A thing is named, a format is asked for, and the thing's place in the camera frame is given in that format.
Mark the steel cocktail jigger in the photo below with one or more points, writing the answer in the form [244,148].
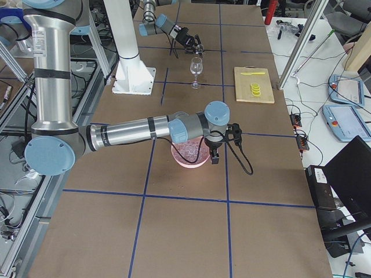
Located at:
[199,49]

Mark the aluminium frame post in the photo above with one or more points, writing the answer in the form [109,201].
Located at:
[314,16]

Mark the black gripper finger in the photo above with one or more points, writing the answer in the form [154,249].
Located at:
[191,50]
[196,40]
[214,156]

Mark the red fire extinguisher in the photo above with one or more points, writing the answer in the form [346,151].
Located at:
[270,12]

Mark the pink plastic bowl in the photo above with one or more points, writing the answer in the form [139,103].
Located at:
[188,162]

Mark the clear wine glass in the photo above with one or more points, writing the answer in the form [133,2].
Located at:
[196,68]

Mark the yellow plastic knife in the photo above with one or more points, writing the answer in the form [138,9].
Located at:
[252,73]

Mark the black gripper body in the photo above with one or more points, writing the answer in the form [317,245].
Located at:
[184,37]
[214,145]

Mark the black box device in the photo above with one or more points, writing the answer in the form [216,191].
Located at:
[321,192]

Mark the blue teach pendant upper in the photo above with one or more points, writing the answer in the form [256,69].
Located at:
[346,90]

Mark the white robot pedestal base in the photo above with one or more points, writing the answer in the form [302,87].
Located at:
[132,75]

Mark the clear ice cubes pile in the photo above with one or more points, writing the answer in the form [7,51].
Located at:
[189,149]

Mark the bamboo cutting board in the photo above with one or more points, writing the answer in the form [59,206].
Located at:
[243,91]

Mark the orange black power strip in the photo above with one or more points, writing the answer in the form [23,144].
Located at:
[301,137]

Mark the blue teach pendant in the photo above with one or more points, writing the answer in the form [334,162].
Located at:
[346,90]
[345,122]

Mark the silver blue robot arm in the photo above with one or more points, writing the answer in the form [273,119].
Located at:
[57,141]
[161,24]

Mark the black laptop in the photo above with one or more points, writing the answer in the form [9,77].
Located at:
[348,173]

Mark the blue teach pendant lower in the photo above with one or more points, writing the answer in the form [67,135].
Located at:
[345,122]

